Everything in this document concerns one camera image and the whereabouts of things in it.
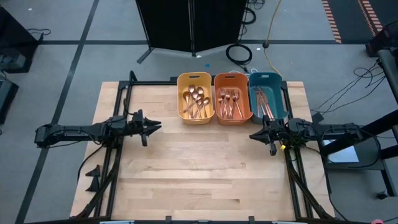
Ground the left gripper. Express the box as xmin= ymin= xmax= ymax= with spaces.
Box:
xmin=126 ymin=109 xmax=162 ymax=147

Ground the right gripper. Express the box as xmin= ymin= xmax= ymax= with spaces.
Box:
xmin=249 ymin=115 xmax=289 ymax=156

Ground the long silver spoon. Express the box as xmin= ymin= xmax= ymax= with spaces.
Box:
xmin=182 ymin=96 xmax=205 ymax=114

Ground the orange plastic bin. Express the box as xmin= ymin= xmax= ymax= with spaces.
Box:
xmin=213 ymin=72 xmax=253 ymax=126

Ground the yellow plastic bin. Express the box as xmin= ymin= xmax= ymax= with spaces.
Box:
xmin=176 ymin=72 xmax=216 ymax=126

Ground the teal plastic bin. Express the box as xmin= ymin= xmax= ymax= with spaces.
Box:
xmin=248 ymin=72 xmax=290 ymax=124

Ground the black triangular spare finger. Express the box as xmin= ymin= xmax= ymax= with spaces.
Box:
xmin=85 ymin=164 xmax=102 ymax=178
xmin=85 ymin=177 xmax=101 ymax=192

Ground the white paper sheet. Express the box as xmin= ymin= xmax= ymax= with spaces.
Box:
xmin=321 ymin=138 xmax=360 ymax=164

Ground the black folding partition screen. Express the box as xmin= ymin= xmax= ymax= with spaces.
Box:
xmin=135 ymin=0 xmax=248 ymax=65

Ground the black diagonal metal beam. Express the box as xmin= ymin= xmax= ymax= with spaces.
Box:
xmin=320 ymin=109 xmax=398 ymax=158

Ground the dark grey side table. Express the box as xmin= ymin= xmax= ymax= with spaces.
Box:
xmin=317 ymin=124 xmax=398 ymax=197

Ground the grey metal pole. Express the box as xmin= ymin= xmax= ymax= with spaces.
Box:
xmin=377 ymin=49 xmax=398 ymax=105

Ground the grey equipment box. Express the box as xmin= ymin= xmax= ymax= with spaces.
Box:
xmin=0 ymin=77 xmax=19 ymax=125

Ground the black cabinet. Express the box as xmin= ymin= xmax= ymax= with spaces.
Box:
xmin=0 ymin=6 xmax=40 ymax=74

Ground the black metal table frame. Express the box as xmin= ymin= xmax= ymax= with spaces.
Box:
xmin=73 ymin=70 xmax=336 ymax=224

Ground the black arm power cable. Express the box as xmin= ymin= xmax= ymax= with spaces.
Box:
xmin=76 ymin=143 xmax=105 ymax=183

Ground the coiled black cable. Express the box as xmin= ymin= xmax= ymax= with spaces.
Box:
xmin=225 ymin=43 xmax=253 ymax=66

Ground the yellow extension cable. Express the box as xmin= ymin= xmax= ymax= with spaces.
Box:
xmin=262 ymin=0 xmax=283 ymax=77

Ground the black floor cable loop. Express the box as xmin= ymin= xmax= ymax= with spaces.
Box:
xmin=239 ymin=0 xmax=257 ymax=26

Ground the black cable bundle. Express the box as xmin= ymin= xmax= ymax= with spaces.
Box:
xmin=310 ymin=60 xmax=388 ymax=113

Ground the thin black floor cable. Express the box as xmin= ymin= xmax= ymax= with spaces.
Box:
xmin=27 ymin=27 xmax=52 ymax=43

